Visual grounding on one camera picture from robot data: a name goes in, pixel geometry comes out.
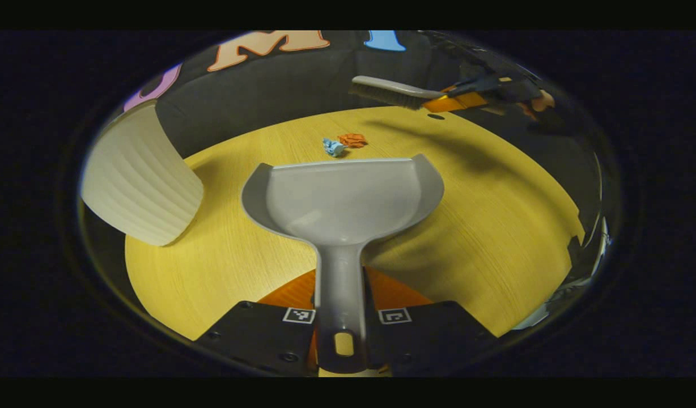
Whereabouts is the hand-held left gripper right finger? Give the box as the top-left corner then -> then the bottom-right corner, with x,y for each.
362,266 -> 500,377

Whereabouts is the small grey broom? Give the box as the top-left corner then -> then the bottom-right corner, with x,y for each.
348,75 -> 452,111

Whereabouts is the grey plastic dustpan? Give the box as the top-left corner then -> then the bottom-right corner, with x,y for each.
240,153 -> 445,375

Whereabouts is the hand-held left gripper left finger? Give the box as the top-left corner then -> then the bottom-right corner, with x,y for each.
194,269 -> 319,377

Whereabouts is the white ribbed garbage bin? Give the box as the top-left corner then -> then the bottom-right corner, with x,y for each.
80,99 -> 205,247

